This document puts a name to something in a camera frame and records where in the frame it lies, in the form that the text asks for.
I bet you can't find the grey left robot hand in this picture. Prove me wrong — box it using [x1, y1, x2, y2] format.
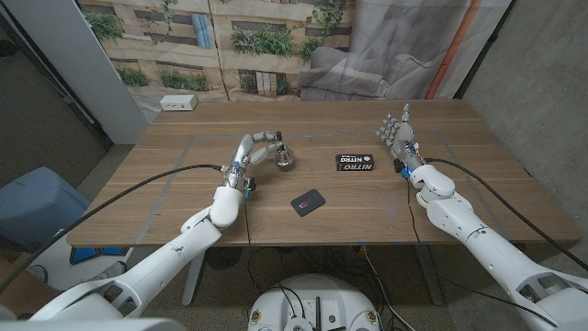
[228, 131, 288, 172]

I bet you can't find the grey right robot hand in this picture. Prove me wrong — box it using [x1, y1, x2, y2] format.
[375, 102, 423, 172]

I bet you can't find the silver bell with black handle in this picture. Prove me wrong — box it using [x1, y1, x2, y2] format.
[274, 131, 296, 169]

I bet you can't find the black NITRO golf ball box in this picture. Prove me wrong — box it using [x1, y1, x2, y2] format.
[334, 154, 376, 172]

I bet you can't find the black card holder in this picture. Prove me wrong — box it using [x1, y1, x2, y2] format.
[289, 188, 327, 218]

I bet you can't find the white floor box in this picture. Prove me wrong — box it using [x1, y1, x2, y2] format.
[27, 236, 134, 291]

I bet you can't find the brown cardboard box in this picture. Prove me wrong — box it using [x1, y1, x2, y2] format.
[0, 257, 61, 307]

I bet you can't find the white power strip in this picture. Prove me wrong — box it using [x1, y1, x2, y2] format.
[159, 94, 198, 112]

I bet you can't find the printed fabric backdrop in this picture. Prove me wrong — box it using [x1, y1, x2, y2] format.
[75, 0, 514, 123]

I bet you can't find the dark round floor object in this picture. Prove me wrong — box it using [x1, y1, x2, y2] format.
[205, 246, 243, 271]

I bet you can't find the white table leg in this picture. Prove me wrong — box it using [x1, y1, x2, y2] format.
[181, 250, 208, 308]

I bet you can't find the grey table leg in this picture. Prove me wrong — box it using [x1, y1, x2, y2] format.
[415, 244, 445, 307]

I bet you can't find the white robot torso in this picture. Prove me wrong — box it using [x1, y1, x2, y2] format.
[246, 273, 382, 331]

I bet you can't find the blue flat panel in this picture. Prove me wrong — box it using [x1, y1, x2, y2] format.
[69, 247, 130, 266]

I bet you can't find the blue plastic bin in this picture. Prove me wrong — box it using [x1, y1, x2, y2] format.
[0, 165, 91, 252]

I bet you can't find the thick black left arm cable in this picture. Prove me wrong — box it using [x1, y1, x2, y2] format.
[0, 163, 225, 295]

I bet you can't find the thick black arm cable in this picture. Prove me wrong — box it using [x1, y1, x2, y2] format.
[423, 157, 588, 272]
[0, 163, 225, 295]

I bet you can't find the thin black left wrist cable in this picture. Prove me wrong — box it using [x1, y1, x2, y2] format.
[243, 196, 254, 252]

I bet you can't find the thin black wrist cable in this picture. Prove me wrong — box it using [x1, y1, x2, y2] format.
[243, 196, 254, 252]
[405, 177, 560, 328]

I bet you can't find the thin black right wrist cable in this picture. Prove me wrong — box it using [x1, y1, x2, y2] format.
[405, 177, 560, 328]

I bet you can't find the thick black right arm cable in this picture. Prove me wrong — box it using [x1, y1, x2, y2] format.
[423, 157, 588, 272]

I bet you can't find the white floor cable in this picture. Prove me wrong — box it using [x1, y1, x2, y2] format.
[361, 245, 408, 331]

